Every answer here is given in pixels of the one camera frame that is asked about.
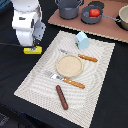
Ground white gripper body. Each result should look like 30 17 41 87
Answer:
12 11 46 47

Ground yellow butter box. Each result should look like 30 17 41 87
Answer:
23 46 42 54

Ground light blue milk carton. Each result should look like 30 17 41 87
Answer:
75 32 89 49

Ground red tomato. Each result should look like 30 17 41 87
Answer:
89 9 100 17

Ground brown sausage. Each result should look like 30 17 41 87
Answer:
56 85 68 110

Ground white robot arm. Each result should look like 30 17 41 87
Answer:
11 0 46 46

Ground grey cooking pot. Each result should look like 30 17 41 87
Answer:
55 0 83 20

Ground round tan plate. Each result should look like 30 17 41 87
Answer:
56 55 83 78

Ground beige woven placemat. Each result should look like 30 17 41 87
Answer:
14 31 115 128

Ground tan wooden bowl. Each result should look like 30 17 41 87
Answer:
119 5 128 30

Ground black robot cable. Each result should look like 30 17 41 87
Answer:
0 41 23 48

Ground grey saucepan with handle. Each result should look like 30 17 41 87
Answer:
81 1 120 24

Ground knife with orange handle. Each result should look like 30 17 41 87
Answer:
59 49 98 62

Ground fork with orange handle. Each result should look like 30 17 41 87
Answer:
44 71 85 89

